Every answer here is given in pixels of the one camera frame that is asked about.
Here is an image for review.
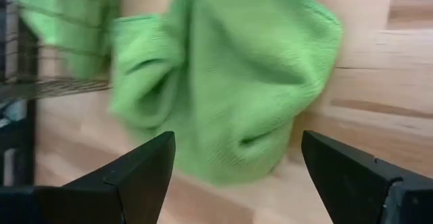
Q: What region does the green microfiber towel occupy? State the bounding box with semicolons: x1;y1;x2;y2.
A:
9;0;121;80
107;0;344;187

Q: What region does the black wire basket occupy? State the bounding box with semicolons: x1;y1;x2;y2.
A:
0;0;122;186

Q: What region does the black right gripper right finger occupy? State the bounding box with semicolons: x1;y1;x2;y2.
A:
300;130;433;224

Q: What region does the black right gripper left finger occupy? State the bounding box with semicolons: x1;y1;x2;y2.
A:
0;131;177;224

